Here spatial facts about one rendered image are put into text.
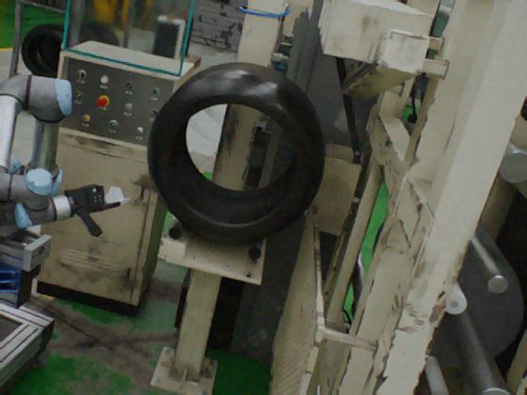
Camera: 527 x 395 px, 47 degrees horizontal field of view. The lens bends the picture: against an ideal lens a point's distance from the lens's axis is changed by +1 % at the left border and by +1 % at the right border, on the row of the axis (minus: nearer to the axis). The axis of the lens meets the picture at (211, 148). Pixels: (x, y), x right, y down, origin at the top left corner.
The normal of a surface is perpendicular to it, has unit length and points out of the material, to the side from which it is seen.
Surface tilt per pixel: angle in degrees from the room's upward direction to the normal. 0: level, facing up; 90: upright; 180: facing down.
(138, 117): 90
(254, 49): 90
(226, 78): 45
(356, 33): 90
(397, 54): 72
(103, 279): 90
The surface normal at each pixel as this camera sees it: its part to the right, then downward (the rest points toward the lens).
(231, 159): -0.15, 0.29
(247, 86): 0.02, -0.49
